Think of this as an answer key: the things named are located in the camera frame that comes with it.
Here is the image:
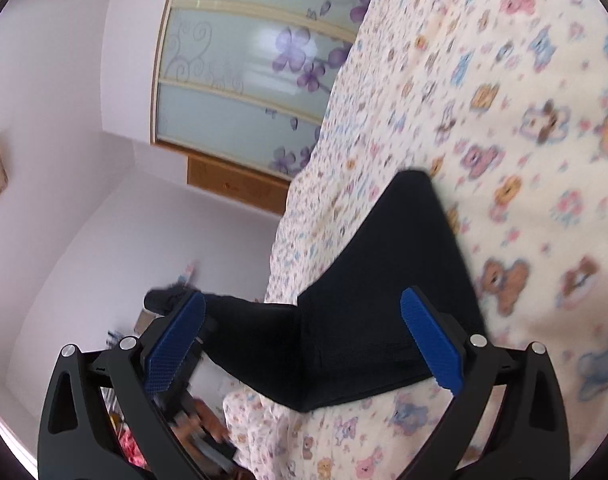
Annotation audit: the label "floral glass sliding wardrobe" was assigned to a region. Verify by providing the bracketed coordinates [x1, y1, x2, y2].
[151, 0, 385, 183]

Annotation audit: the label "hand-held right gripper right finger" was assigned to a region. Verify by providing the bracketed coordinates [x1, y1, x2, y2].
[399, 287, 571, 480]

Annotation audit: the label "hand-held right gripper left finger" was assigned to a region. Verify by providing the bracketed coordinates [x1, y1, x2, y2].
[38, 290, 206, 480]

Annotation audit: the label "bear printed blanket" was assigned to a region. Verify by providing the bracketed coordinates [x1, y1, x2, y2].
[223, 0, 608, 480]

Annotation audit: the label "black pants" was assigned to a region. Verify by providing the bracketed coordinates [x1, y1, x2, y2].
[144, 170, 487, 413]

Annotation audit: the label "wooden door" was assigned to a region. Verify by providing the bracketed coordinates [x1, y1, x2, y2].
[186, 154, 291, 217]

